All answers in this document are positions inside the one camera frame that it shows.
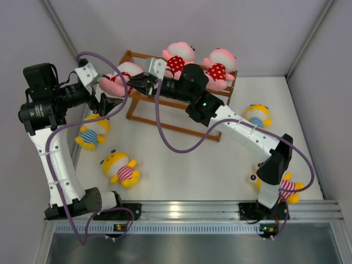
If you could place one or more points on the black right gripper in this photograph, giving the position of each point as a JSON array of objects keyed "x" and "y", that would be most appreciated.
[{"x": 143, "y": 84}]

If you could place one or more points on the pink red-dotted toy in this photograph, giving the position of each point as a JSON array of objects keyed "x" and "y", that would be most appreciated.
[
  {"x": 219, "y": 65},
  {"x": 178, "y": 55},
  {"x": 113, "y": 85}
]

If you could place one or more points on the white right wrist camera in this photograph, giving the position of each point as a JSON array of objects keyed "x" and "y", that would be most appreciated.
[{"x": 155, "y": 67}]

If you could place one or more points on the brown wooden shelf rack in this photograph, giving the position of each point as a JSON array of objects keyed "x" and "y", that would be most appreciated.
[{"x": 173, "y": 105}]

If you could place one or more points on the perforated grey cable duct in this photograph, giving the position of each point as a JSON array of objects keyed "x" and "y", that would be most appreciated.
[{"x": 174, "y": 228}]

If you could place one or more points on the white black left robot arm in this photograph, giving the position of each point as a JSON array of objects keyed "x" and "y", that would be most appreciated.
[{"x": 43, "y": 117}]

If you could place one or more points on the aluminium front rail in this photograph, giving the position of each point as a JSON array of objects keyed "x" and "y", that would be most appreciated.
[{"x": 303, "y": 211}]

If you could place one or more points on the yellow pink-striped toy right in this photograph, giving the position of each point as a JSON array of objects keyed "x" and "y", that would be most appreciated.
[{"x": 286, "y": 183}]

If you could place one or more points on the yellow pink-striped toy left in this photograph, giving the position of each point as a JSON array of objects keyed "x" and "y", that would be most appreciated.
[{"x": 119, "y": 169}]

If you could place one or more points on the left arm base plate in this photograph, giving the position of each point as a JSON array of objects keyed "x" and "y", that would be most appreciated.
[{"x": 125, "y": 214}]

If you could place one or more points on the yellow blue-striped toy left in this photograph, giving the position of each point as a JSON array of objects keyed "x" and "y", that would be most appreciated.
[{"x": 92, "y": 134}]

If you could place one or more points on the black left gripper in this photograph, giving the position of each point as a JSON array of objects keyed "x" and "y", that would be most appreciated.
[{"x": 105, "y": 105}]

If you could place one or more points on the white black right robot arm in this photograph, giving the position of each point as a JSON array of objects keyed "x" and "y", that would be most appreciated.
[{"x": 205, "y": 108}]

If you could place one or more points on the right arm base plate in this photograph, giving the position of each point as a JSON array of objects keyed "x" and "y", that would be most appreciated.
[{"x": 254, "y": 211}]

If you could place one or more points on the yellow blue-striped toy right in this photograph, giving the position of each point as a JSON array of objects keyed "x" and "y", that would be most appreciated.
[{"x": 259, "y": 115}]

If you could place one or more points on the yellow pink-striped toy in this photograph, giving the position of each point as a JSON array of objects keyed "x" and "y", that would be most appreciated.
[
  {"x": 286, "y": 183},
  {"x": 119, "y": 169}
]

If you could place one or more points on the yellow blue-striped toy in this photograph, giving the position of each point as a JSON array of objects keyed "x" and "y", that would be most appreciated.
[
  {"x": 259, "y": 115},
  {"x": 92, "y": 134}
]

